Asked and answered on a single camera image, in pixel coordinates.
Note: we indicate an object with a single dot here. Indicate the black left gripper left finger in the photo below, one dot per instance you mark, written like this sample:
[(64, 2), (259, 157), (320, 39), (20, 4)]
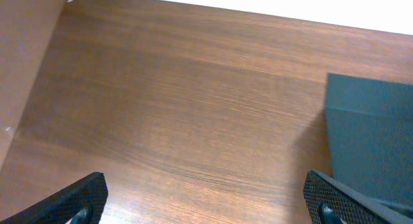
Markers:
[(80, 202)]

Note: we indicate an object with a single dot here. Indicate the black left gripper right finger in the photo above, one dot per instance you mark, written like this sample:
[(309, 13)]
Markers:
[(329, 201)]

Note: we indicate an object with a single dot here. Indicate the black open box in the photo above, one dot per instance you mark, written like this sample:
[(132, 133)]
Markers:
[(369, 129)]

